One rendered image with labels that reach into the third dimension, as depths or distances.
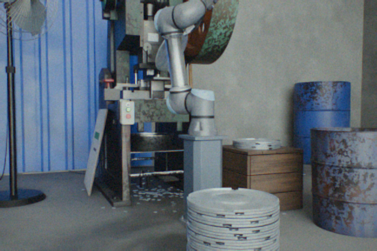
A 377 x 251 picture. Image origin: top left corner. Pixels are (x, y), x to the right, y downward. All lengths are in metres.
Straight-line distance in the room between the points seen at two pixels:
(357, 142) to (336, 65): 3.39
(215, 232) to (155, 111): 1.35
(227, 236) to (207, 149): 0.74
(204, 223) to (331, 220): 0.92
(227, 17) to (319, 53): 2.66
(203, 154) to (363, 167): 0.71
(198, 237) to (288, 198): 1.15
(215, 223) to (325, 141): 0.90
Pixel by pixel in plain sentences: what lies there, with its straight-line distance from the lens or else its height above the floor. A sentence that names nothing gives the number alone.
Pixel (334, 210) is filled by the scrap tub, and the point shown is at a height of 0.11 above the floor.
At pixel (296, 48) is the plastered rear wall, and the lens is 4.71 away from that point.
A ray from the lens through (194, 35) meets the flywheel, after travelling 2.77.
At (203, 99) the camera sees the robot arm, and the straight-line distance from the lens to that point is 1.75.
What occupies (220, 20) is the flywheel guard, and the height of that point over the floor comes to 1.15.
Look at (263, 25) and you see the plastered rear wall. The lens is 4.46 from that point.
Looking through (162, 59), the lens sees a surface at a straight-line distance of 2.21.
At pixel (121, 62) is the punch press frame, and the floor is 0.92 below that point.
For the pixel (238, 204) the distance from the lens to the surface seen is 1.12.
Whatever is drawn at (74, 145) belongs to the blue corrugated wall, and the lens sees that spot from 3.58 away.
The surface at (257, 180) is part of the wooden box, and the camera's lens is 2.04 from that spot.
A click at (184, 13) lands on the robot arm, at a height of 1.02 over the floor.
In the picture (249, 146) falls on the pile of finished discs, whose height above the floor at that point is 0.37.
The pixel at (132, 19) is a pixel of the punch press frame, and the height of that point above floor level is 1.15.
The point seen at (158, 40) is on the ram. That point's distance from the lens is 2.52.
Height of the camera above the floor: 0.57
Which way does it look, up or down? 3 degrees down
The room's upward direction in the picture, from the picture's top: straight up
